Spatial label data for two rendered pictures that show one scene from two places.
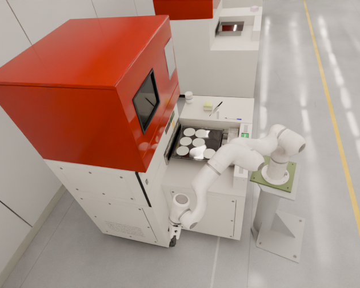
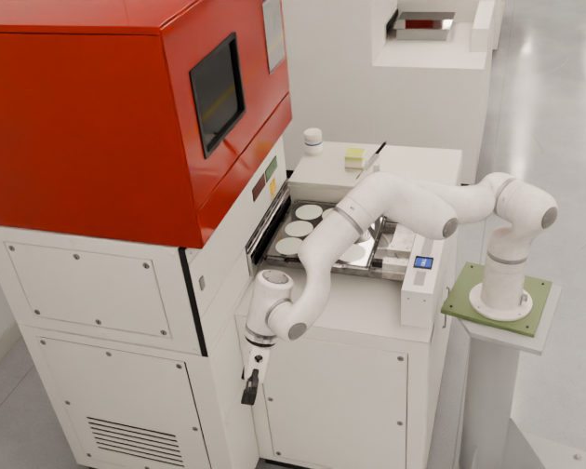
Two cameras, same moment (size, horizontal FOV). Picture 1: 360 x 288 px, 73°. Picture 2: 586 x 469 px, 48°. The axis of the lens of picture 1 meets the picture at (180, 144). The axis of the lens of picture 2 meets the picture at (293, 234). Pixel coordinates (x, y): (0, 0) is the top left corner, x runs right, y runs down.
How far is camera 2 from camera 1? 0.55 m
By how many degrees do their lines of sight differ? 11
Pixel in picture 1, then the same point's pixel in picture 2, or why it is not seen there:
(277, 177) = (503, 302)
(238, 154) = (399, 192)
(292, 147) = (526, 214)
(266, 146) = (465, 197)
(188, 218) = (287, 312)
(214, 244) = not seen: outside the picture
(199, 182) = (315, 242)
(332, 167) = not seen: outside the picture
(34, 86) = not seen: outside the picture
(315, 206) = not seen: outside the picture
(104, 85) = (139, 26)
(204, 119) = (344, 184)
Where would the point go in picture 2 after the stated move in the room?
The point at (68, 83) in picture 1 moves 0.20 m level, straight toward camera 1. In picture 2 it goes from (70, 24) to (91, 46)
